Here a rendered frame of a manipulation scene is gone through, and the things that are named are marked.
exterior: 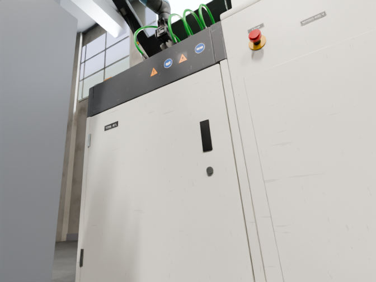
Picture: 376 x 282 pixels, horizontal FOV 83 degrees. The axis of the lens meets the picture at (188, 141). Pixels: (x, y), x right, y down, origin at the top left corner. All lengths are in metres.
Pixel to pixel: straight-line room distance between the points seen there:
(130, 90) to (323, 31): 0.69
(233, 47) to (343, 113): 0.37
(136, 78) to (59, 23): 0.42
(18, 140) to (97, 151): 0.57
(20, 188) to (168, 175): 0.41
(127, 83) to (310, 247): 0.84
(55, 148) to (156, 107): 0.44
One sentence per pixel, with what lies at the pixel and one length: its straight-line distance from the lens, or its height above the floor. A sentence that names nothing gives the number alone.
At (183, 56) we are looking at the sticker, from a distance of 0.84.
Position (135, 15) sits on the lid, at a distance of 1.74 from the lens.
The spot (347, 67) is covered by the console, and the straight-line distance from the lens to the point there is 0.66.
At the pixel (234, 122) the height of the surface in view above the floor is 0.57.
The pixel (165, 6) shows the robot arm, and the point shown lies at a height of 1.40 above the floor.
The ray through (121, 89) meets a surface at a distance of 0.99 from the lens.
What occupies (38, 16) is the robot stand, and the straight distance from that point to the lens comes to 0.58.
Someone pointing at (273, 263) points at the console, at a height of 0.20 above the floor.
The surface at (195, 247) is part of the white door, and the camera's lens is 0.66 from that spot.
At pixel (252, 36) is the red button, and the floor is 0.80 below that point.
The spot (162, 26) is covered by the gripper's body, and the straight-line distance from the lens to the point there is 1.25.
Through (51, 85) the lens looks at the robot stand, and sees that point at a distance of 0.51.
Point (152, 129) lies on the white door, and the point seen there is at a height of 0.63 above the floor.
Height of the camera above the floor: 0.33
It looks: 18 degrees up
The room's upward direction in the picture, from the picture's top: 5 degrees counter-clockwise
